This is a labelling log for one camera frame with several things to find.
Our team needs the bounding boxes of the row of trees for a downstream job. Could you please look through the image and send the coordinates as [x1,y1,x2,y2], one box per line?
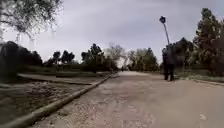
[44,42,160,73]

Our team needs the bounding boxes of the grey paved path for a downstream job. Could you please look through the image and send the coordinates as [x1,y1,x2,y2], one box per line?
[29,70,224,128]

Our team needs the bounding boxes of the person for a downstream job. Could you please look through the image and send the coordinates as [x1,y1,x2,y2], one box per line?
[161,44,176,82]

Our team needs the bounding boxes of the stone kerb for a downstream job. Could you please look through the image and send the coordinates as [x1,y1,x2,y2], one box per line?
[0,73,117,128]

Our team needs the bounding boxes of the patchy grass verge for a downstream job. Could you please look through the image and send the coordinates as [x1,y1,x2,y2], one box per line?
[0,70,112,125]

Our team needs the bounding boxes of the grass strip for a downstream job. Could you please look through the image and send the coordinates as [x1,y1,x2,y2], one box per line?
[173,70,224,83]

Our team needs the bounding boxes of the dark hedge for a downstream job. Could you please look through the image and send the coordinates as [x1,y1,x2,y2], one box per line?
[0,40,45,76]

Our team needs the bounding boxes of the overhanging leafy tree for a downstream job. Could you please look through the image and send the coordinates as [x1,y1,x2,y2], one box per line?
[0,0,65,42]

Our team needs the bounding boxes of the group of tall dark trees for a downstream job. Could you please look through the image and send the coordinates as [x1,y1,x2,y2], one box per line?
[172,7,224,77]

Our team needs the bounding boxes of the street lamp post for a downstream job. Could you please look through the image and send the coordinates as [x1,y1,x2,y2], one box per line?
[158,15,173,48]

